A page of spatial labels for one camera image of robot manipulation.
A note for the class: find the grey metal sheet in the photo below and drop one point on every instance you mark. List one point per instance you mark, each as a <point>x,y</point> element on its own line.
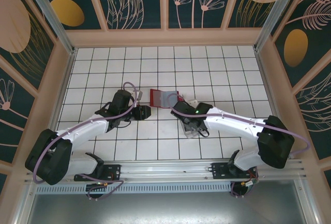
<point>165,208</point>

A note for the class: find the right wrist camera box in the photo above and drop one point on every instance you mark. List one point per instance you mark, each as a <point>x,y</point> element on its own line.
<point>192,102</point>

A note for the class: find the red card holder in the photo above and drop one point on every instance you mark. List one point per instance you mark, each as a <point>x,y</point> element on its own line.
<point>156,98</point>

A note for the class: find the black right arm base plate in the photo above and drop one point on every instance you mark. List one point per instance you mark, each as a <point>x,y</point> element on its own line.
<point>219,171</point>

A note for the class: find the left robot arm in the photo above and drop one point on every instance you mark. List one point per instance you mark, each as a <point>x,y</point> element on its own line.
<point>85,131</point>

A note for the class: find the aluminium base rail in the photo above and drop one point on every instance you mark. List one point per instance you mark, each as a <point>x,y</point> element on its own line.
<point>165,168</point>

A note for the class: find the aluminium side rail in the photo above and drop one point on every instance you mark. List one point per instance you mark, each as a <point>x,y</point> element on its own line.
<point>265,79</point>
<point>66,79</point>

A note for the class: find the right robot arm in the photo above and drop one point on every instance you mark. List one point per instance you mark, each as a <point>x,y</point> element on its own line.
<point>232,120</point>

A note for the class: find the aluminium corner post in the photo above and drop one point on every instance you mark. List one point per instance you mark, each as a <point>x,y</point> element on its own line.
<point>53,19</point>
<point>275,14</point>

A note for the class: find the clear acrylic card box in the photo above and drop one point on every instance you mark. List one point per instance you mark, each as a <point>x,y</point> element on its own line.
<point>190,134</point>

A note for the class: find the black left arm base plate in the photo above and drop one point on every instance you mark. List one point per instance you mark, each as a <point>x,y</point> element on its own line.
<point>113,169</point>

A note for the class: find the small electronics board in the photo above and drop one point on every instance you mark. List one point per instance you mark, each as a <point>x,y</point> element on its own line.
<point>249,183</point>

